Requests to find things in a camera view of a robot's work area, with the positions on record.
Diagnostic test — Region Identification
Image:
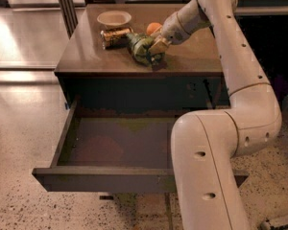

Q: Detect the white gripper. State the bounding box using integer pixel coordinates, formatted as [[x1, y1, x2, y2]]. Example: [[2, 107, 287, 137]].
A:
[[148, 12, 194, 56]]

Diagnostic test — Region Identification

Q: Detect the green jalapeno chip bag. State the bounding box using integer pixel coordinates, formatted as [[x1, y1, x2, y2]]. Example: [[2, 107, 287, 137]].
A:
[[127, 33, 165, 66]]

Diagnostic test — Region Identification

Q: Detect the gold soda can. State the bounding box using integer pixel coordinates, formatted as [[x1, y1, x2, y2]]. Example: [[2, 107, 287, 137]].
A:
[[100, 27, 133, 49]]

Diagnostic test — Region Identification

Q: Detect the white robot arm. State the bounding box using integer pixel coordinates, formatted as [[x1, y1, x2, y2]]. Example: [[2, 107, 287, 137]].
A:
[[149, 0, 282, 230]]

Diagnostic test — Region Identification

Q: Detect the dark grey drawer cabinet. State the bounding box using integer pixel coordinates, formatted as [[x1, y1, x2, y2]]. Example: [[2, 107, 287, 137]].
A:
[[55, 4, 229, 116]]

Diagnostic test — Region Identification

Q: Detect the open dark top drawer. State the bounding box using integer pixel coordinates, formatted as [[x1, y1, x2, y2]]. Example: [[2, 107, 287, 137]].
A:
[[32, 100, 242, 194]]

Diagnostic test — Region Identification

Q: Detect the orange fruit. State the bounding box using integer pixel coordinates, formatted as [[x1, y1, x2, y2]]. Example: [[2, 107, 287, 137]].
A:
[[146, 22, 161, 35]]

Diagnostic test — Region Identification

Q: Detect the beige ceramic bowl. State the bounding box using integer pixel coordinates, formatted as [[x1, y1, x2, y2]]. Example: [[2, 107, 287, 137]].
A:
[[97, 11, 132, 29]]

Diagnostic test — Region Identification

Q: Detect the white power strip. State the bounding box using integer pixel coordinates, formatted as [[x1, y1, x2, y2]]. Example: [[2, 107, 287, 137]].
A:
[[259, 215, 288, 230]]

